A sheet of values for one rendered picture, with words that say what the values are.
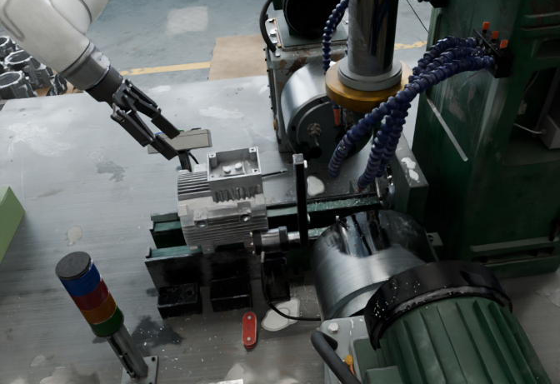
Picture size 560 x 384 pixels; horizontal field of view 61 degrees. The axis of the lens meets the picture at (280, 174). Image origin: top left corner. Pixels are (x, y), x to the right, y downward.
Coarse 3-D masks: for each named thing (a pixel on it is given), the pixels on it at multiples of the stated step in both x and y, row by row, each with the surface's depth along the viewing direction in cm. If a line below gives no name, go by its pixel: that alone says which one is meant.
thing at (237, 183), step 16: (208, 160) 110; (224, 160) 113; (240, 160) 113; (256, 160) 113; (208, 176) 105; (224, 176) 108; (240, 176) 105; (256, 176) 105; (224, 192) 107; (240, 192) 108; (256, 192) 109
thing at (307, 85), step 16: (320, 64) 134; (288, 80) 138; (304, 80) 131; (320, 80) 128; (288, 96) 134; (304, 96) 126; (320, 96) 124; (288, 112) 130; (304, 112) 126; (320, 112) 127; (288, 128) 130; (304, 128) 129; (320, 128) 129; (336, 128) 131; (304, 144) 133; (320, 144) 134; (336, 144) 134; (320, 160) 138
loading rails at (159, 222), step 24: (168, 216) 127; (288, 216) 126; (312, 216) 127; (336, 216) 128; (168, 240) 128; (312, 240) 118; (168, 264) 117; (192, 264) 118; (216, 264) 119; (240, 264) 120; (288, 264) 124
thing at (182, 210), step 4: (180, 172) 116; (184, 172) 116; (256, 196) 107; (260, 196) 107; (256, 200) 107; (260, 200) 107; (264, 200) 107; (256, 204) 107; (260, 204) 107; (180, 208) 107; (184, 208) 107; (180, 212) 107; (184, 212) 107; (180, 216) 107; (192, 248) 115; (196, 248) 115
